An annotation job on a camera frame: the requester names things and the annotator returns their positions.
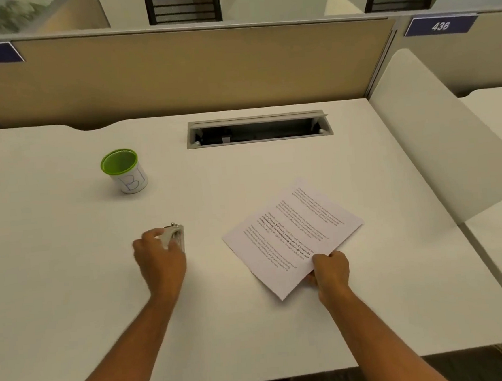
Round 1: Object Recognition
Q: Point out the grey metal hole punch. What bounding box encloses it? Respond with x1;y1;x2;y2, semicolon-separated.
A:
156;221;187;253

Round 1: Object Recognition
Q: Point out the person's right hand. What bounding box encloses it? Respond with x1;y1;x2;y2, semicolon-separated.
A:
303;249;356;311

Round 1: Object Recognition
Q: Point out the white curved desk divider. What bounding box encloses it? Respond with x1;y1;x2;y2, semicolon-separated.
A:
322;0;364;18
365;41;502;231

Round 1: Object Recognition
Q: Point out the grey desk cable tray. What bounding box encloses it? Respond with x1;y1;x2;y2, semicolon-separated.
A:
184;108;335;150

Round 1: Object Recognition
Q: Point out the green rimmed white cup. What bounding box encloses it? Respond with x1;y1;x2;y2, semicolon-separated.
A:
99;146;150;196

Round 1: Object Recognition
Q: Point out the person's left hand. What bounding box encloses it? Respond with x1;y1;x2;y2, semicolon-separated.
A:
131;226;191;304

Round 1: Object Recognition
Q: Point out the person's left forearm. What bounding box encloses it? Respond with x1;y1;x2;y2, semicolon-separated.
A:
42;291;182;381

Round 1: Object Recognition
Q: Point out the white printed paper sheet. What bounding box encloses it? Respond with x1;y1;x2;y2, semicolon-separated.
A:
218;173;371;306

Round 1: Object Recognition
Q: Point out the wide beige partition panel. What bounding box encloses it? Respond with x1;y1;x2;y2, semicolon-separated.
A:
0;7;406;138

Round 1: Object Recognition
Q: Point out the narrow beige partition panel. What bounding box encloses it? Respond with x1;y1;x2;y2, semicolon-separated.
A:
361;5;502;106

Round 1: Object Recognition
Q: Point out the glass topped beige partition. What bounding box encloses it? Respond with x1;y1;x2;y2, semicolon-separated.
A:
0;0;112;38

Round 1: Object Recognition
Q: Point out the person's right forearm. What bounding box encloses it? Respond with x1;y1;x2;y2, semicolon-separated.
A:
324;284;453;381

